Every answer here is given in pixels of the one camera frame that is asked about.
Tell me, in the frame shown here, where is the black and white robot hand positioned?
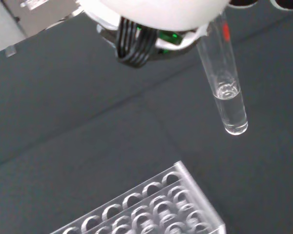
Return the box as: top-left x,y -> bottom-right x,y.
77,0 -> 232,69

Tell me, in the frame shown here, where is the clear plastic test tube rack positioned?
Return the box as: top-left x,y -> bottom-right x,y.
50,160 -> 227,234

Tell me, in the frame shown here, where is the grey metal cabinet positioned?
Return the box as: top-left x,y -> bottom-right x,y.
0,0 -> 85,38

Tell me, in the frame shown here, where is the black bench cloth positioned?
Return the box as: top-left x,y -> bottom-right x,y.
0,4 -> 293,234

